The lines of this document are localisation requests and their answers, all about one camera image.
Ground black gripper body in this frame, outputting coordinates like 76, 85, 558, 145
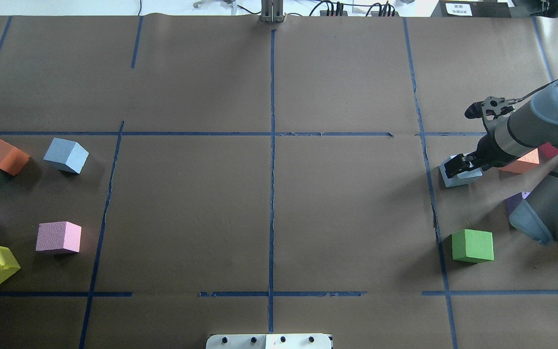
460, 152, 483, 172

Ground light blue foam block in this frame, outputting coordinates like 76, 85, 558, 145
44, 138, 89, 175
438, 157, 483, 188

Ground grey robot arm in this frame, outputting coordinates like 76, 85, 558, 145
440, 79, 558, 245

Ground purple foam block right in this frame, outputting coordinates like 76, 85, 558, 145
503, 191, 531, 217

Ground orange foam block right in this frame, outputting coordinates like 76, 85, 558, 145
498, 149, 540, 174

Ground orange foam block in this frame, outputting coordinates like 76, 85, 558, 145
498, 149, 540, 174
0, 139, 31, 176

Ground green foam block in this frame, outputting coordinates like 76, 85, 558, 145
451, 229, 495, 263

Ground red bin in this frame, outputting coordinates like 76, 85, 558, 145
538, 142, 558, 159

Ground black box with label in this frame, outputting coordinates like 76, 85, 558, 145
430, 0, 512, 18

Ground pink foam block left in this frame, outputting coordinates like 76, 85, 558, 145
35, 222, 82, 254

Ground orange foam block left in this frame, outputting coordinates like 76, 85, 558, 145
0, 139, 31, 176

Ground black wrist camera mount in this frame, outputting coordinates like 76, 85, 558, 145
464, 96, 518, 119

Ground aluminium frame post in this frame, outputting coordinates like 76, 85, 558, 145
260, 0, 285, 23

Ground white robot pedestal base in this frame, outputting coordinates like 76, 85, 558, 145
205, 333, 334, 349

